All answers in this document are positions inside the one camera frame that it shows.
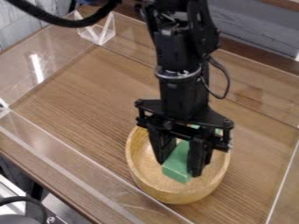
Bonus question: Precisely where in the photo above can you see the brown wooden bowl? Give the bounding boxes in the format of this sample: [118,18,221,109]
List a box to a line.
[126,126,231,205]

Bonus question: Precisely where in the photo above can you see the black cable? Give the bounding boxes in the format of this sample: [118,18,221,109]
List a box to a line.
[0,196,51,224]

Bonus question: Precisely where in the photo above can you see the clear acrylic corner bracket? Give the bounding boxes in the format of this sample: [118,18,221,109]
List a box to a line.
[78,12,117,46]

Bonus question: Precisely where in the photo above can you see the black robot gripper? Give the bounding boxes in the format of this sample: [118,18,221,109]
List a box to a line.
[135,68,234,178]

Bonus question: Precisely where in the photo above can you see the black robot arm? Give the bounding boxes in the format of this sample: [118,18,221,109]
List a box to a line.
[135,0,234,177]

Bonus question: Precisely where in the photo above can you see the green rectangular block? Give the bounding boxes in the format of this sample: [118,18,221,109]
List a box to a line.
[162,139,193,184]

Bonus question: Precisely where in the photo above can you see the black metal bracket with screw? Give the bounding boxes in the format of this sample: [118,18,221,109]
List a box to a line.
[41,203,69,224]

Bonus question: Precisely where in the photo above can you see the clear acrylic tray walls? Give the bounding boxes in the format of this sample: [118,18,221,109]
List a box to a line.
[0,15,299,224]

